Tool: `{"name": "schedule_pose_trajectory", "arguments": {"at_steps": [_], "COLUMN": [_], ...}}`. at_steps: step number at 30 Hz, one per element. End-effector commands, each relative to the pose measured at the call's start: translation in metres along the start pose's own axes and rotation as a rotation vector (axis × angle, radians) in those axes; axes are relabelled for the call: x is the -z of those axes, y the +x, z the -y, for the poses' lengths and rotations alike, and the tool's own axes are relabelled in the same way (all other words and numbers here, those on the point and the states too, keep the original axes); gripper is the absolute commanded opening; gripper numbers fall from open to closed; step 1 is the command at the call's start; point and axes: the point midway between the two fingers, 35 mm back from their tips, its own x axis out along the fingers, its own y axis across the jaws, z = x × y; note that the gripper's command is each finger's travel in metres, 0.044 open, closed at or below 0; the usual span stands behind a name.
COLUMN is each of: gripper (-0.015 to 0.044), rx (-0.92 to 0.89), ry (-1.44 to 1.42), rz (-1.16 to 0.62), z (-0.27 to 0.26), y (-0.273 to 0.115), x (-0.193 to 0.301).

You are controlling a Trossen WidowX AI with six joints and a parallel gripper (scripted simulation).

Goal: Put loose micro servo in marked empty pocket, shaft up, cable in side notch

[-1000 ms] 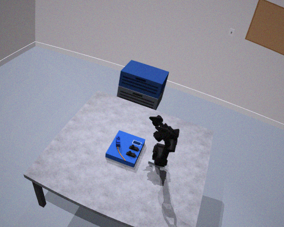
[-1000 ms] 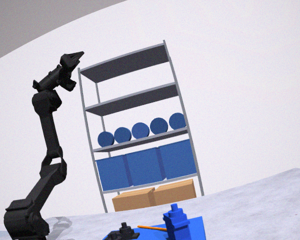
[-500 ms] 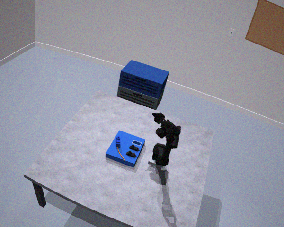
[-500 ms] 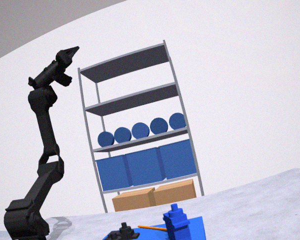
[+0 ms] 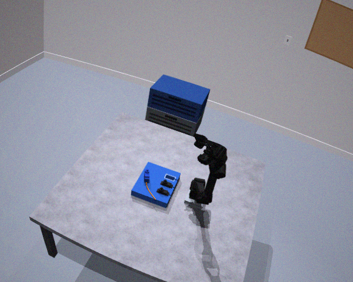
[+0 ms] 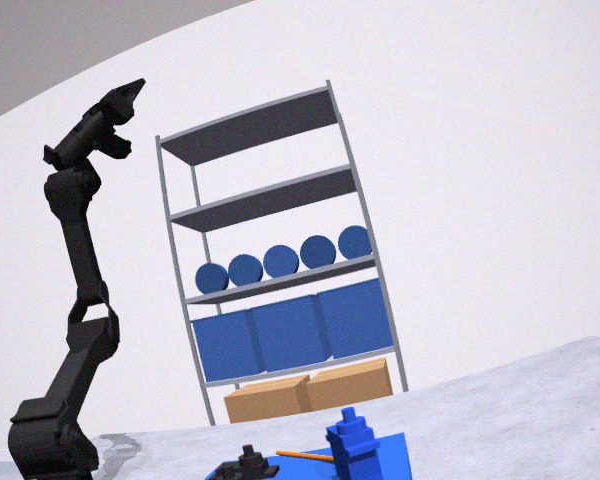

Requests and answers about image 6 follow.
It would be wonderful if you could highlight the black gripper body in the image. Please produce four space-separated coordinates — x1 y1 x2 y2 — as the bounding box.
69 89 134 154

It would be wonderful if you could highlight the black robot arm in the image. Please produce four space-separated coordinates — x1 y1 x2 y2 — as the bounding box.
7 133 120 480

